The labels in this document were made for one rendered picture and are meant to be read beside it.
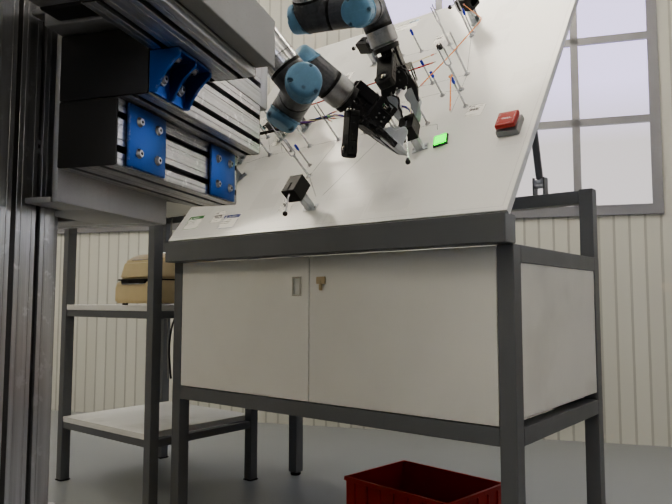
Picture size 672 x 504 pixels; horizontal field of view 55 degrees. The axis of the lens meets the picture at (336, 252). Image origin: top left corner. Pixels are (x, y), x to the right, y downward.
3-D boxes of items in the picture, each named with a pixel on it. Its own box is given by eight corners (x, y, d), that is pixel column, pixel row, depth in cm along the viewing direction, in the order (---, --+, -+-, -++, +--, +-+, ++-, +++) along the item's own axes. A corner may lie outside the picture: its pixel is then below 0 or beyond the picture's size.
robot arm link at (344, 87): (326, 98, 147) (316, 98, 154) (342, 110, 148) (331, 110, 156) (345, 71, 147) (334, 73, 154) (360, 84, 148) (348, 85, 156)
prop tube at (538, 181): (543, 188, 195) (530, 85, 191) (534, 189, 197) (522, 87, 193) (547, 187, 197) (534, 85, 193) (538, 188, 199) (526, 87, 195)
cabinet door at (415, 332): (497, 427, 139) (494, 245, 142) (306, 402, 173) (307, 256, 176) (502, 425, 141) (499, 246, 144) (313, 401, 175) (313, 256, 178)
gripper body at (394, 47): (420, 81, 172) (404, 37, 169) (411, 87, 165) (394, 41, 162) (394, 91, 175) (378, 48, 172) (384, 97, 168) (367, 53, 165)
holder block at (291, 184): (290, 232, 176) (270, 207, 171) (308, 200, 183) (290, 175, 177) (303, 231, 173) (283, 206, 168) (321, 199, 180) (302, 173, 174)
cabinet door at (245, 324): (307, 401, 174) (308, 256, 177) (180, 385, 208) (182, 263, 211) (312, 401, 175) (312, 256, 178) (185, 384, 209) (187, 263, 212)
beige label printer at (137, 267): (151, 305, 219) (153, 247, 221) (113, 304, 231) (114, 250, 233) (216, 304, 244) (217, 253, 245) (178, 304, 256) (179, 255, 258)
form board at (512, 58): (171, 244, 213) (167, 241, 212) (297, 59, 267) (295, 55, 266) (510, 215, 139) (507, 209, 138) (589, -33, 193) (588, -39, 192)
